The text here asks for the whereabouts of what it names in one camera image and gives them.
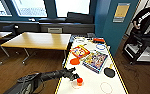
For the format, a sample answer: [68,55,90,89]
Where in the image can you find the dark padded backrest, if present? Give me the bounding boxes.
[66,11,95,25]

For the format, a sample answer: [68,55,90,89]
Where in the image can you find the yellow wall sign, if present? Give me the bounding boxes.
[112,2,131,24]

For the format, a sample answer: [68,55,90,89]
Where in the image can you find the small orange cup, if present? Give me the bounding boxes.
[76,77,84,87]

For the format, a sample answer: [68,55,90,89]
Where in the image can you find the white blue-rimmed bowl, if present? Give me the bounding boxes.
[94,43,108,51]

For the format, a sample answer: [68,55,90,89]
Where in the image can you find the yellow-legged gaming table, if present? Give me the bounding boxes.
[53,33,129,94]

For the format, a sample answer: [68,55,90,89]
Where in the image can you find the flat orange disc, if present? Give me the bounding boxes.
[69,57,82,66]

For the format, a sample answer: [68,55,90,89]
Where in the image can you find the person in dark shirt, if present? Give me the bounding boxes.
[132,0,150,36]

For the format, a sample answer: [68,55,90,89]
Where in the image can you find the dark office chair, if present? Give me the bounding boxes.
[2,23,22,37]

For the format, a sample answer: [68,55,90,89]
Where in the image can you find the bright window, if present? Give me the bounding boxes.
[54,0,92,19]
[12,0,48,18]
[0,0,14,18]

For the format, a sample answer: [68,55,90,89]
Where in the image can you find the small grey box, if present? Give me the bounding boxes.
[87,31,96,39]

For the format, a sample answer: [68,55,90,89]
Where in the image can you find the white storage box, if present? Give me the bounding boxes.
[136,45,150,64]

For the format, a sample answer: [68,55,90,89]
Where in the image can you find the colourful board game box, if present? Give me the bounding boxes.
[81,49,110,74]

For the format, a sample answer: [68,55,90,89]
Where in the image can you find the clear plastic container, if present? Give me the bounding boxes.
[73,36,88,45]

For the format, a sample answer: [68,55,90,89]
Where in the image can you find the flat red object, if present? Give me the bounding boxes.
[91,37,106,44]

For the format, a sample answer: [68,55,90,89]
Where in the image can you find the red yellow game box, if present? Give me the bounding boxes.
[69,44,92,60]

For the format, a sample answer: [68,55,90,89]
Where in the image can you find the black floor cable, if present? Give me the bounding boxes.
[119,63,149,93]

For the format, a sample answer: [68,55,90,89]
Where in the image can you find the dark window bench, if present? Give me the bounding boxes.
[0,18,96,36]

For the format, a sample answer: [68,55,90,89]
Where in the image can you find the grey wall vent panel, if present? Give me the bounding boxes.
[47,26,63,34]

